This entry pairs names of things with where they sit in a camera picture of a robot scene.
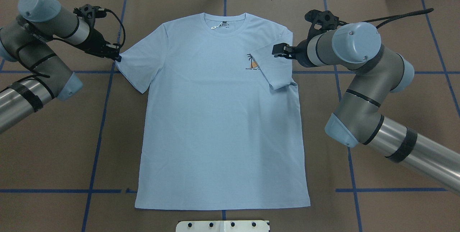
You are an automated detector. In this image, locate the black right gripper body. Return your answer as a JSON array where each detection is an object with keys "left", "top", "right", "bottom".
[{"left": 290, "top": 40, "right": 317, "bottom": 68}]

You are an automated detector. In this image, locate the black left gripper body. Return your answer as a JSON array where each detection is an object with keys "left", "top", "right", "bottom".
[{"left": 83, "top": 29, "right": 110, "bottom": 58}]

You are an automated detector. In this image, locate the light blue t-shirt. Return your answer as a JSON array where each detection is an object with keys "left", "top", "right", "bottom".
[{"left": 116, "top": 13, "right": 311, "bottom": 210}]

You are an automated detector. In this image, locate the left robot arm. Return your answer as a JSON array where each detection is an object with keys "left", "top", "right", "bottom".
[{"left": 0, "top": 0, "right": 124, "bottom": 132}]

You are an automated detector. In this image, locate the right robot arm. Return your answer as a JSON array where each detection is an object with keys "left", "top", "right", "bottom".
[{"left": 272, "top": 22, "right": 459, "bottom": 194}]

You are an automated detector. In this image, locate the white hang tag fastener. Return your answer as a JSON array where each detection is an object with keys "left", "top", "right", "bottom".
[{"left": 211, "top": 22, "right": 229, "bottom": 30}]

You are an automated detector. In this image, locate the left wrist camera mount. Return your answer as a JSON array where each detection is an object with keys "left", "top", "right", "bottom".
[{"left": 73, "top": 4, "right": 107, "bottom": 28}]

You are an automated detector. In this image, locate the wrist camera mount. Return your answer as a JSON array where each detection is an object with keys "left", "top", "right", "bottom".
[
  {"left": 304, "top": 9, "right": 348, "bottom": 38},
  {"left": 73, "top": 4, "right": 107, "bottom": 28}
]

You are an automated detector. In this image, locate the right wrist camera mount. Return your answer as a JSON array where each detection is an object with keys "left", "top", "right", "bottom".
[{"left": 304, "top": 9, "right": 348, "bottom": 38}]

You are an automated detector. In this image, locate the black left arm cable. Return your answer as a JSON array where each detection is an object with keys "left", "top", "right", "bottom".
[{"left": 14, "top": 8, "right": 126, "bottom": 82}]

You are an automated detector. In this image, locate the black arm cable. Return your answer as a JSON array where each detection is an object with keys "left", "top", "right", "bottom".
[
  {"left": 14, "top": 8, "right": 126, "bottom": 82},
  {"left": 345, "top": 8, "right": 434, "bottom": 28}
]

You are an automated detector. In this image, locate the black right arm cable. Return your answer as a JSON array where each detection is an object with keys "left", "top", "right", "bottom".
[{"left": 345, "top": 8, "right": 434, "bottom": 28}]

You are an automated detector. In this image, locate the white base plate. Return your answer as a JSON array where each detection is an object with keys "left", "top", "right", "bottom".
[{"left": 175, "top": 220, "right": 271, "bottom": 232}]

